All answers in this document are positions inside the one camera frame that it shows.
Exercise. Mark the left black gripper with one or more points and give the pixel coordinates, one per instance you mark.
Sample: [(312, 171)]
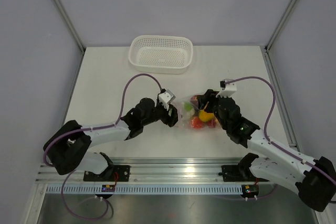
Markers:
[(170, 120)]

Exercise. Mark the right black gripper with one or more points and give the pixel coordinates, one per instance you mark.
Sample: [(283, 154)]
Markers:
[(209, 96)]

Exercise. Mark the clear zip top bag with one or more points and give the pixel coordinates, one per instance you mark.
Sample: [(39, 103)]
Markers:
[(186, 124)]

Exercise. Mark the white fake cauliflower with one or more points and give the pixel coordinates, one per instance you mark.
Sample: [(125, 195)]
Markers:
[(188, 111)]

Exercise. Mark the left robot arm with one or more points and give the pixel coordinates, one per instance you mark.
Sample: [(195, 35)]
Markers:
[(67, 149)]

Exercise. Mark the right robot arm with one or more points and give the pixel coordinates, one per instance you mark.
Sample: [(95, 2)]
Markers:
[(313, 180)]

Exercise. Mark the red fake fruit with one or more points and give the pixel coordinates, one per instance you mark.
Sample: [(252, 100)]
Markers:
[(212, 123)]

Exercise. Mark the yellow fake fruit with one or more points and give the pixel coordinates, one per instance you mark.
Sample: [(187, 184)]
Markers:
[(205, 116)]

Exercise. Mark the orange red fake peach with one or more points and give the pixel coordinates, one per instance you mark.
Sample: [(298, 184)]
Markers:
[(196, 123)]

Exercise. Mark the white perforated plastic basket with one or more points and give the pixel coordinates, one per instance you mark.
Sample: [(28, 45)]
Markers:
[(161, 54)]

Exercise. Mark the right small circuit board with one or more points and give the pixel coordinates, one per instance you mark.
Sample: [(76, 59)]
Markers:
[(250, 190)]

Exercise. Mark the small circuit board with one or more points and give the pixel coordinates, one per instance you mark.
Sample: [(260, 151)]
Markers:
[(108, 188), (250, 190)]

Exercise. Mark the left small circuit board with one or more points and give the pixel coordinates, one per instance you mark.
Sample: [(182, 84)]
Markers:
[(108, 188)]

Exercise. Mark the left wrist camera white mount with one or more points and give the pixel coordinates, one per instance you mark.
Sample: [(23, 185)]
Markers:
[(165, 98)]

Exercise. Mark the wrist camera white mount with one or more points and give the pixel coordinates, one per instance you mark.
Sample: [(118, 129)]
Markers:
[(165, 98), (228, 88)]

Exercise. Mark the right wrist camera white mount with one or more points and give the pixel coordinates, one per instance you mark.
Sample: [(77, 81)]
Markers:
[(228, 88)]

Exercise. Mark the aluminium mounting rail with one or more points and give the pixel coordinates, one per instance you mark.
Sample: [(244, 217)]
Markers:
[(169, 171)]

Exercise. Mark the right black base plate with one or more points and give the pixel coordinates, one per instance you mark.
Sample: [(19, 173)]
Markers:
[(230, 173)]

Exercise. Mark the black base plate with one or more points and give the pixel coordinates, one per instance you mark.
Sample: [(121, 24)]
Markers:
[(119, 173), (230, 173)]

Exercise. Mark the right aluminium frame post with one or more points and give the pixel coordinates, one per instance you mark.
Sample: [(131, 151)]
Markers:
[(281, 24)]

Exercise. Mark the aluminium frame post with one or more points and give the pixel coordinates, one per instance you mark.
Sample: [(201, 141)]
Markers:
[(68, 23), (281, 24)]

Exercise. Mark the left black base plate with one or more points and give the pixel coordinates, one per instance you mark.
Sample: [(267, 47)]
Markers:
[(119, 173)]

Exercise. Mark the white slotted cable duct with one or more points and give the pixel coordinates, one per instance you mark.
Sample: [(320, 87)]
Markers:
[(149, 189)]

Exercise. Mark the left aluminium frame post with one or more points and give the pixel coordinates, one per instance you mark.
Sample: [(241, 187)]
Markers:
[(68, 23)]

